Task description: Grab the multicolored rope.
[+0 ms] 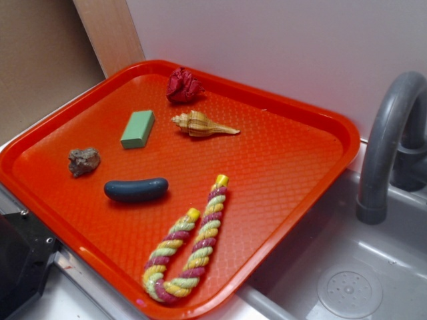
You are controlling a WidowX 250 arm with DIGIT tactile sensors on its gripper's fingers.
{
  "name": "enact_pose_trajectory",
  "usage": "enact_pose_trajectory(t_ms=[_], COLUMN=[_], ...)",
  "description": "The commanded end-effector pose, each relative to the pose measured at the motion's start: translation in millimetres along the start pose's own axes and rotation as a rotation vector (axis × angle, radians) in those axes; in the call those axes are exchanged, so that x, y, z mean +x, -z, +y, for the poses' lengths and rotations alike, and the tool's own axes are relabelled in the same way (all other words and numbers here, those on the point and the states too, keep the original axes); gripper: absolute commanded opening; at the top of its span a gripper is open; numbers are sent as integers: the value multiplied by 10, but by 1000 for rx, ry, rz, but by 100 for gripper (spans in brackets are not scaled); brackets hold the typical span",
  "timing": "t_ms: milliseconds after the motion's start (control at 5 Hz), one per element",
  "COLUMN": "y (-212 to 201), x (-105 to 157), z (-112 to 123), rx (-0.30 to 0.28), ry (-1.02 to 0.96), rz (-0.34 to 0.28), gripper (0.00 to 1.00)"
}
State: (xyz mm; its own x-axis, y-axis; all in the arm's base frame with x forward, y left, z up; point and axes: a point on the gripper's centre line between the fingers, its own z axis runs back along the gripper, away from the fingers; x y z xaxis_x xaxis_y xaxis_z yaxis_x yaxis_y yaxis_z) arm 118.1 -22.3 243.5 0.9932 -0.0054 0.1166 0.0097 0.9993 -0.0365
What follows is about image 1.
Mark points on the light wooden board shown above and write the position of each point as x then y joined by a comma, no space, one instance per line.
111,31

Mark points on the dark blue oblong toy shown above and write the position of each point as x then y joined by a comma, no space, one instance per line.
136,191

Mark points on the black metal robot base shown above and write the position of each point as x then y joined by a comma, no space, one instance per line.
28,248

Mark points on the grey brown rock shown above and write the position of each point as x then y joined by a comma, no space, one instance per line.
83,161

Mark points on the orange plastic tray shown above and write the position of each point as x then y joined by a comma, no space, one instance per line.
284,158

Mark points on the crumpled red paper ball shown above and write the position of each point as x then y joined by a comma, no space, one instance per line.
182,86

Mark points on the green rectangular block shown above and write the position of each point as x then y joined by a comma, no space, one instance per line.
137,130

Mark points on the tan spiral seashell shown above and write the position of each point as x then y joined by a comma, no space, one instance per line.
197,124

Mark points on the grey curved faucet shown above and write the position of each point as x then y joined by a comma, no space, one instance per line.
396,149

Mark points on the grey plastic sink basin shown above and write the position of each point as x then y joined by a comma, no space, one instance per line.
332,266

